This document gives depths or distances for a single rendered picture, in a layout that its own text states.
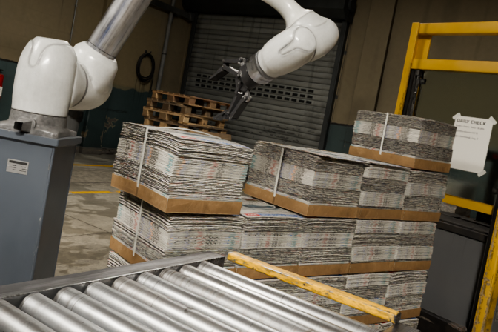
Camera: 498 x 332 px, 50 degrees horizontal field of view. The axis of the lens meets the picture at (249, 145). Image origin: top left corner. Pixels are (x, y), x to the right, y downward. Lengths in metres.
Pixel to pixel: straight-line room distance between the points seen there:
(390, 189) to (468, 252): 0.86
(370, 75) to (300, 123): 1.47
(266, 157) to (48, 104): 0.94
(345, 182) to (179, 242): 0.75
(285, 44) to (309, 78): 8.05
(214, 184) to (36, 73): 0.61
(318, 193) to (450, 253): 1.28
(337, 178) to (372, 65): 6.96
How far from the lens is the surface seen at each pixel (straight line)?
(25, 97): 1.61
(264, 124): 9.82
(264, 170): 2.18
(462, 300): 3.13
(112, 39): 1.77
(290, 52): 1.42
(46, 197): 1.59
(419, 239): 2.62
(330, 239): 2.15
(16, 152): 1.61
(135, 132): 1.82
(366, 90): 8.96
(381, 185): 2.30
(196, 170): 1.64
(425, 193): 2.55
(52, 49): 1.62
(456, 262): 3.12
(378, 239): 2.37
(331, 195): 2.08
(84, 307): 0.98
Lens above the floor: 1.16
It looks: 3 degrees down
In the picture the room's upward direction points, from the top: 11 degrees clockwise
